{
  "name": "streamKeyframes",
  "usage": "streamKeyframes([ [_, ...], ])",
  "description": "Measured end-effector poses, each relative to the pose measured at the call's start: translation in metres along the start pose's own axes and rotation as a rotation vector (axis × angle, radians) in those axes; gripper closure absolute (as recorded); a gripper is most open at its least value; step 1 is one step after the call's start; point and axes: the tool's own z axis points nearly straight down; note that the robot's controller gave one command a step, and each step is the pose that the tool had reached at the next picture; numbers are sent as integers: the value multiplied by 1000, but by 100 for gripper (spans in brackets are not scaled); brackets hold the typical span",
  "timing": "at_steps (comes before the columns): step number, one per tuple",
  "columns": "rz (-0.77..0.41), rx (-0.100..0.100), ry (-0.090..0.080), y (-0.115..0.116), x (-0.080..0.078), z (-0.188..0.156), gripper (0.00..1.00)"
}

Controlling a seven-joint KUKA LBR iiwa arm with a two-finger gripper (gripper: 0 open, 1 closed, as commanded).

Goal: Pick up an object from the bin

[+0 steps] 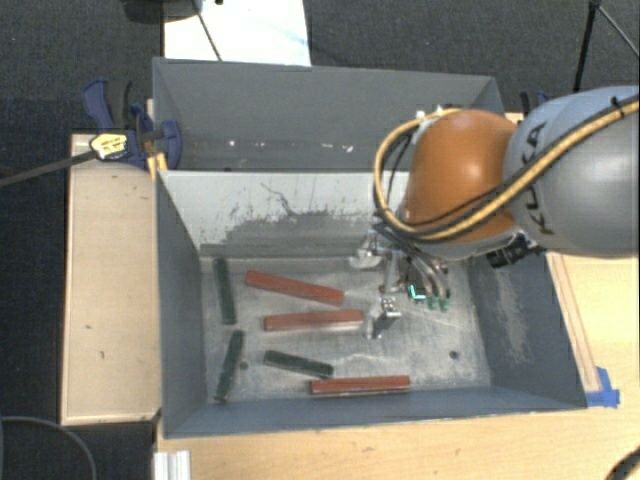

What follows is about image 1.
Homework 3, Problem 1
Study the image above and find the black cylinder on white bracket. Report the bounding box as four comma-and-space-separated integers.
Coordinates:
485, 237, 545, 270

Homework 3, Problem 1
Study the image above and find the red-brown flat block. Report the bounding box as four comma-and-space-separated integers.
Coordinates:
262, 308, 366, 334
309, 374, 412, 396
244, 269, 347, 307

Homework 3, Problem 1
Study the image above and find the pale wood board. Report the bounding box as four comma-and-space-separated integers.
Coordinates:
59, 132, 164, 427

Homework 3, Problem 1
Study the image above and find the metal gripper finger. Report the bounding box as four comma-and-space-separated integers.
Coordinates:
365, 303, 383, 341
375, 296, 403, 340

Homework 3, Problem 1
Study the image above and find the grey metal bin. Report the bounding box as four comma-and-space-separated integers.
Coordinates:
151, 56, 589, 440

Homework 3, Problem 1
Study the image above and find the dark green flat block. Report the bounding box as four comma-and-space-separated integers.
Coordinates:
214, 329, 246, 403
211, 256, 238, 327
262, 349, 336, 380

